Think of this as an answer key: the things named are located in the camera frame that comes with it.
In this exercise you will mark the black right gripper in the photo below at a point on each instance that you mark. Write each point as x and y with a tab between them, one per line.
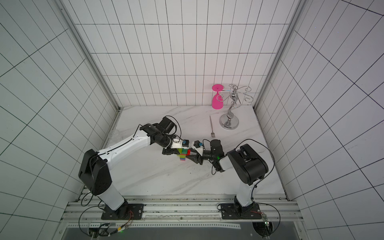
198	157

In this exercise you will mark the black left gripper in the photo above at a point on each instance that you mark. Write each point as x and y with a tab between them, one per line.
170	151

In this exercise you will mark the red lego brick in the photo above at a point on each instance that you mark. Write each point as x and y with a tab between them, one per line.
185	152

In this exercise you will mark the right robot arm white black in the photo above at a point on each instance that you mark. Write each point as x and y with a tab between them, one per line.
250	168

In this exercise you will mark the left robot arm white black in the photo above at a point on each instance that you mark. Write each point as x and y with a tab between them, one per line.
96	166

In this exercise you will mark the silver fork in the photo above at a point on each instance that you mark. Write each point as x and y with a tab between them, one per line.
212	129

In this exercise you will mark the chrome glass holder stand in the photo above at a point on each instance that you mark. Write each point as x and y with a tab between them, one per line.
228	120

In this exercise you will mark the pink wine glass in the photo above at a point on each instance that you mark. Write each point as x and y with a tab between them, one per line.
217	101

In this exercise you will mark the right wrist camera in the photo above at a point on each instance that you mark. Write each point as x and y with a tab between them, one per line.
198	145

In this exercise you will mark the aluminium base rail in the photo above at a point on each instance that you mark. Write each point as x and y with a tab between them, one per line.
210	208

